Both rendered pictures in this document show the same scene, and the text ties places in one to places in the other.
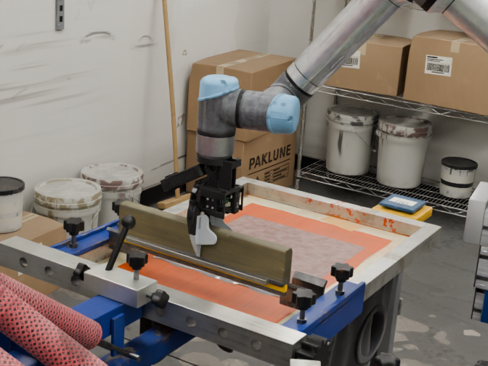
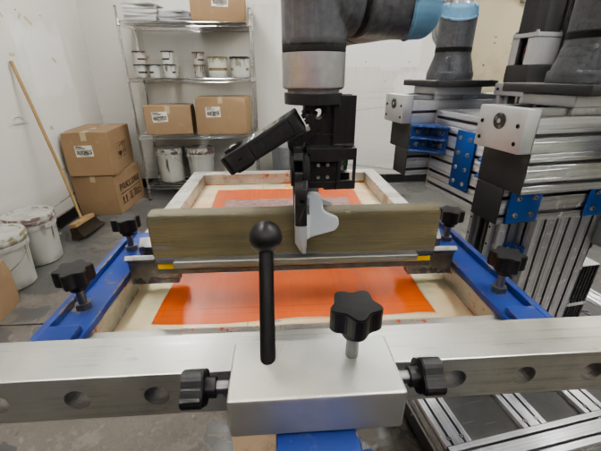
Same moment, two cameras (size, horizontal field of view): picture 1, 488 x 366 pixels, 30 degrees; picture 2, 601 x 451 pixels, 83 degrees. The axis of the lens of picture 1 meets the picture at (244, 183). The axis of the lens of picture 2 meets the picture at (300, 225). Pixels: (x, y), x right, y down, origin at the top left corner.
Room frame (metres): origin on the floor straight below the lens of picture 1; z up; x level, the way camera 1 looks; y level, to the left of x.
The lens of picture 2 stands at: (1.35, 0.33, 1.28)
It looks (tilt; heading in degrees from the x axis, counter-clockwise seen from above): 24 degrees down; 326
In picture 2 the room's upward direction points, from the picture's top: straight up
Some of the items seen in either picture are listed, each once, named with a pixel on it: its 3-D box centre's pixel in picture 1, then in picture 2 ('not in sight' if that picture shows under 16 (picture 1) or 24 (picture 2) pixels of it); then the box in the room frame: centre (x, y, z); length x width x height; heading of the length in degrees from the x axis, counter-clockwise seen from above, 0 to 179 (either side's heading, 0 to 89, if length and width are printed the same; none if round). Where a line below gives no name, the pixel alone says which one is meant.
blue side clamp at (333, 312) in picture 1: (319, 319); (465, 276); (1.59, -0.17, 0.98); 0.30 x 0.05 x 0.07; 149
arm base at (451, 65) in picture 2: not in sight; (451, 63); (2.13, -0.83, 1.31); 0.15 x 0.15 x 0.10
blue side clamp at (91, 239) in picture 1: (98, 247); (115, 288); (1.88, 0.31, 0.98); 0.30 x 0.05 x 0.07; 149
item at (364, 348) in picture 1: (334, 336); not in sight; (1.90, -0.23, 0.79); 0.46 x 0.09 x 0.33; 149
